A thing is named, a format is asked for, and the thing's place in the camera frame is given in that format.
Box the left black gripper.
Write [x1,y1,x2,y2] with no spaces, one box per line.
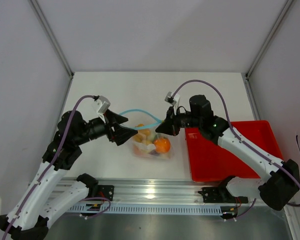
[74,108,138,145]

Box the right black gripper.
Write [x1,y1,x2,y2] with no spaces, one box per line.
[155,105,202,137]

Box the toy orange fruit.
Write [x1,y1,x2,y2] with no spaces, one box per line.
[153,137,171,154]

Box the yellow toy ginger root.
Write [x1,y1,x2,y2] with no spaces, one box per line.
[135,124,152,137]

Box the clear zip top bag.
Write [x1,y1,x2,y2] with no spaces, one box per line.
[120,108,174,160]

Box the white toy eggplant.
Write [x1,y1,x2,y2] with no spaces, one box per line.
[148,131,158,142]

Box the yellow toy pepper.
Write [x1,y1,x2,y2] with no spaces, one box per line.
[132,133,144,143]

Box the toy garlic bulb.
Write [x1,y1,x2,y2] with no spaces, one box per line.
[141,139,156,151]

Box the purple toy onion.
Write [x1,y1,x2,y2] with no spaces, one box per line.
[149,150,161,157]

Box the orange toy pumpkin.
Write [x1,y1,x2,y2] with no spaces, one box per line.
[133,147,143,156]

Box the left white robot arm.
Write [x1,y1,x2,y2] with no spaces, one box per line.
[0,110,138,240]

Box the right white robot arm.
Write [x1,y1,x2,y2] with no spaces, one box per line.
[155,91,300,211]

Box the red plastic tray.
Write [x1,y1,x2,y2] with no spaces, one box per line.
[185,120,283,182]

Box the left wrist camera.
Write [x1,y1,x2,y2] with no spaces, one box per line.
[92,95,111,117]

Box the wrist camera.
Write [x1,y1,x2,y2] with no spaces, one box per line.
[92,95,111,117]
[164,91,181,115]

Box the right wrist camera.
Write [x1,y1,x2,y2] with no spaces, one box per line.
[164,91,181,115]

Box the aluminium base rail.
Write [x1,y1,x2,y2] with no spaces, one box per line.
[29,177,297,208]

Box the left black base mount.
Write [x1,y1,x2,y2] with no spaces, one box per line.
[88,184,115,201]

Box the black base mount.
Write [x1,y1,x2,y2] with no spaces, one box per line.
[198,186,249,204]
[88,184,115,201]

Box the white slotted cable duct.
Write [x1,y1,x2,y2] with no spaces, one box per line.
[67,203,223,216]

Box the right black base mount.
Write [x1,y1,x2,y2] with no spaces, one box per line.
[198,186,249,204]

